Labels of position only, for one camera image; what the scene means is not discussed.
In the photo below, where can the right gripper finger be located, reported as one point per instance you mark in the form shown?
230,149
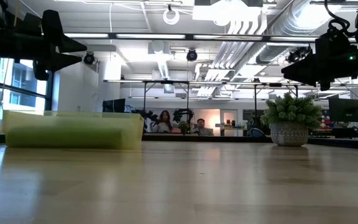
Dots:
300,71

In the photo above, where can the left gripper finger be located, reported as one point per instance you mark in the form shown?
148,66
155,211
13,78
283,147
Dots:
64,43
57,62

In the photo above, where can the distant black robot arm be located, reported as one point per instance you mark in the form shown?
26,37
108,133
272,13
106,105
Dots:
182,113

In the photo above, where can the yellow translucent plastic basket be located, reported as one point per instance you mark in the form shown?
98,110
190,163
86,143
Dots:
129,133

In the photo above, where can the black ceiling track light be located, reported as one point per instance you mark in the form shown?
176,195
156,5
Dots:
297,54

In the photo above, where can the black ceiling spotlight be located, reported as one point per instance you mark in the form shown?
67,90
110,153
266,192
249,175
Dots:
191,55
89,58

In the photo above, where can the potted artificial green plant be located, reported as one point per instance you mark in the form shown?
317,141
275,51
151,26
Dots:
291,112

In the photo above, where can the black computer monitor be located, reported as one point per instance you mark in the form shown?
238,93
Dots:
113,105
346,110

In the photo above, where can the large glass window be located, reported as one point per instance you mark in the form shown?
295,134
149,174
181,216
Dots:
20,90

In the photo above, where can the long ceiling light bar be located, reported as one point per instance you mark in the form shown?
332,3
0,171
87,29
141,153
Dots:
151,36

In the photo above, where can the person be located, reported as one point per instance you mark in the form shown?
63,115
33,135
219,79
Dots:
165,121
201,127

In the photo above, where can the small distant potted plant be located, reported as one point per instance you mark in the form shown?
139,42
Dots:
184,126

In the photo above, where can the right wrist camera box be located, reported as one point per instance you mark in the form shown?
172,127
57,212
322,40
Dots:
334,43

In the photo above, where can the silver ceiling air duct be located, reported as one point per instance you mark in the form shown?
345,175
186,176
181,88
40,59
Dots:
291,28

